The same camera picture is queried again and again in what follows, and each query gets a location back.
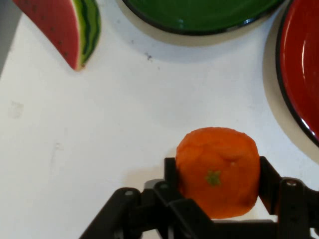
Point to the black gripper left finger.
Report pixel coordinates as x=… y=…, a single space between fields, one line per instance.
x=149 y=219

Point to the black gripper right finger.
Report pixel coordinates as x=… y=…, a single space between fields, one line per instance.
x=296 y=209

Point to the orange mandarin fruit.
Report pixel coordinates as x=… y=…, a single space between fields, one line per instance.
x=219 y=159

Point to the red enamel plate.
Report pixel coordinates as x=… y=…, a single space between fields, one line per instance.
x=306 y=74

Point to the dark green enamel plate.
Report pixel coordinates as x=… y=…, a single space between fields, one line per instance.
x=199 y=12

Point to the watermelon slice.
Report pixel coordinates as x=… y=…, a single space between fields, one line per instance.
x=57 y=27

